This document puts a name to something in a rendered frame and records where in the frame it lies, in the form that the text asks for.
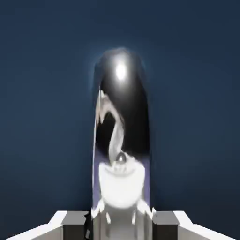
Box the shiny dark curved metal handle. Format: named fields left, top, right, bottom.
left=91, top=47, right=157, bottom=240

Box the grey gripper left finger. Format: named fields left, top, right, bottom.
left=4, top=210, right=92, bottom=240

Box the dark blue cabinet door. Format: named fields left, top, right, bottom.
left=0, top=0, right=240, bottom=240

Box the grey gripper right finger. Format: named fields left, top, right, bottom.
left=152, top=210, right=237, bottom=240

